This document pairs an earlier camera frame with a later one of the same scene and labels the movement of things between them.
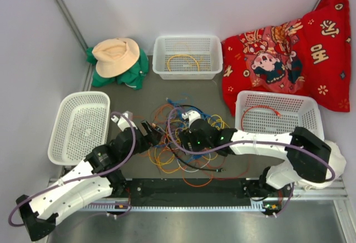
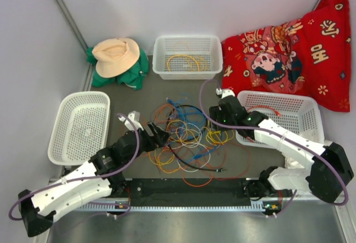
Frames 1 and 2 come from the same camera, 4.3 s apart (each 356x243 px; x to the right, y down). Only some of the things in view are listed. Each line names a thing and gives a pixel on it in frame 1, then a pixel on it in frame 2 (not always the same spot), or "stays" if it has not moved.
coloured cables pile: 183,170 -> 233,175
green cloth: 134,78 stays
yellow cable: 185,55 stays
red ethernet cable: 278,113 stays
